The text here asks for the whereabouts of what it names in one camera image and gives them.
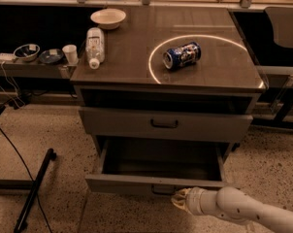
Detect grey drawer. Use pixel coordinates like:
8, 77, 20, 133
85, 137, 229, 196
79, 107, 252, 143

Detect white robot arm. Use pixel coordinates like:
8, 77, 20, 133
172, 186, 293, 233

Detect grey drawer cabinet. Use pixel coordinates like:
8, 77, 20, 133
70, 5, 267, 160

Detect blue soda can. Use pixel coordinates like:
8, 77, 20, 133
163, 42, 202, 70

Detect dark office chair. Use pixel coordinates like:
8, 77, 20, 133
263, 7, 293, 129

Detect clear plastic water bottle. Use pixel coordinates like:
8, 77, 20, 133
85, 27, 105, 69

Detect black stand base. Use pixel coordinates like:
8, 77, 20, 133
0, 149, 57, 233

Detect white paper cup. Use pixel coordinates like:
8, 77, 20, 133
62, 45, 79, 65

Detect dark blue bowl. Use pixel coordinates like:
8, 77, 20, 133
39, 49, 64, 64

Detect white power strip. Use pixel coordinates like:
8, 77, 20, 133
0, 53, 16, 62

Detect black floor cable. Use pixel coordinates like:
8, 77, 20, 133
0, 121, 53, 233

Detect white cables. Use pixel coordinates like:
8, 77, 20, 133
0, 60, 26, 110

